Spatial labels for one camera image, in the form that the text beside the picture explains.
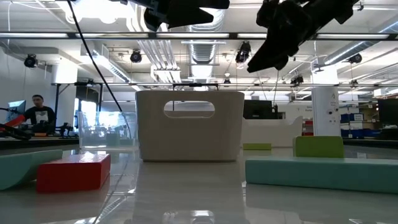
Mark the computer monitor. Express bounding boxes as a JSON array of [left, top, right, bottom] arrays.
[[6, 99, 27, 123]]

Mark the blue storage bin shelf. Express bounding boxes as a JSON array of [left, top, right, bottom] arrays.
[[340, 112, 379, 138]]

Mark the white pillar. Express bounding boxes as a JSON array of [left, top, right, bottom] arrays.
[[312, 86, 341, 137]]

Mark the long teal block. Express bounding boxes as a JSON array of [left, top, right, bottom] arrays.
[[244, 155, 398, 195]]

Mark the black overhead beam with lights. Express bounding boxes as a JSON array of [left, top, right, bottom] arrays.
[[0, 32, 398, 40]]

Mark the black hanging cable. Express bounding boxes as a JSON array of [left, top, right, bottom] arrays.
[[67, 0, 133, 131]]

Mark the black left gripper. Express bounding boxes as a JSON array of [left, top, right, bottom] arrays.
[[127, 0, 231, 32]]

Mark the red storage bin shelf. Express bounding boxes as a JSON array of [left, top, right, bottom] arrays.
[[303, 119, 314, 137]]

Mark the small green block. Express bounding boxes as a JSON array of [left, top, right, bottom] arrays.
[[292, 136, 345, 159]]

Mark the white plastic bin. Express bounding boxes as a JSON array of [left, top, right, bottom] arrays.
[[241, 115, 304, 148]]

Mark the black monitor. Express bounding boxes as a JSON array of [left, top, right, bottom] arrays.
[[377, 98, 398, 127], [243, 99, 278, 120]]

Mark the grey handled plastic bin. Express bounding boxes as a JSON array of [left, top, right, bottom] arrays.
[[135, 90, 246, 162]]

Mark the red block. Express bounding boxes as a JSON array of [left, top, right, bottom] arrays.
[[35, 154, 112, 194]]

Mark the silver ventilation duct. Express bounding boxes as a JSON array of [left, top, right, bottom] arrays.
[[183, 7, 227, 91]]

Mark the clear plastic bin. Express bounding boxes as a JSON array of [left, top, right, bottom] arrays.
[[77, 111, 139, 152]]

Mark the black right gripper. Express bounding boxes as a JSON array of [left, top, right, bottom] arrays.
[[247, 0, 331, 74]]

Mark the person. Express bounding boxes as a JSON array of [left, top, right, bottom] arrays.
[[23, 95, 57, 126]]

